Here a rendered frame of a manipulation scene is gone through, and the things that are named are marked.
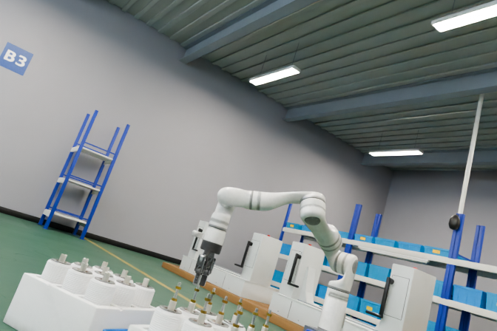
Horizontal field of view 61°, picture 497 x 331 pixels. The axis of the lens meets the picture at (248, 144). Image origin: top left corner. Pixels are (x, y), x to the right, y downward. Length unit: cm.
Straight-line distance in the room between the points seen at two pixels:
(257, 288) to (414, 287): 201
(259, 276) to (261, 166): 461
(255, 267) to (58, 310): 347
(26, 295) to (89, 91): 628
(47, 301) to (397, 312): 257
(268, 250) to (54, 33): 513
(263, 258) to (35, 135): 438
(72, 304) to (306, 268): 310
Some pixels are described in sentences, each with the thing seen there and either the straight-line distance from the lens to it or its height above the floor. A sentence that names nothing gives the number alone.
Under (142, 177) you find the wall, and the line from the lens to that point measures 803.
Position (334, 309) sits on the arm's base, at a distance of 186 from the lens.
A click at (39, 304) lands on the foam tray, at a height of 11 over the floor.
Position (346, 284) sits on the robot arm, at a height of 51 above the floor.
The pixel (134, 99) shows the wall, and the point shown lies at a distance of 807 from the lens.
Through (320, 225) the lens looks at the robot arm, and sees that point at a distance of 157.
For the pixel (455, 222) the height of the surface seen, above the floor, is 178.
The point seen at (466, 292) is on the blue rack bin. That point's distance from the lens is 631.
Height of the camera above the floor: 47
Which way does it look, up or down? 15 degrees up
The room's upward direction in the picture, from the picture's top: 18 degrees clockwise
